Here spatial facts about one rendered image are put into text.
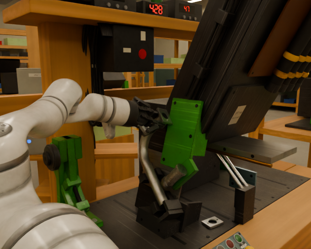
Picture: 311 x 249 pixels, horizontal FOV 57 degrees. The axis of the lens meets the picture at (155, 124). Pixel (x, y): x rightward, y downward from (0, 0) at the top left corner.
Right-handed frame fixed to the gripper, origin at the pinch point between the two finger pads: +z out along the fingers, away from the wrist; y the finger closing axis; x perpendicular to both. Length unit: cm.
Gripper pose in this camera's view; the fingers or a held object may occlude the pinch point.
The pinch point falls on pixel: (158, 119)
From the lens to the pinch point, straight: 88.9
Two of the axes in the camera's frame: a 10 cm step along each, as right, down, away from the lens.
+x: -6.1, 5.8, 5.4
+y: -3.2, -8.0, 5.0
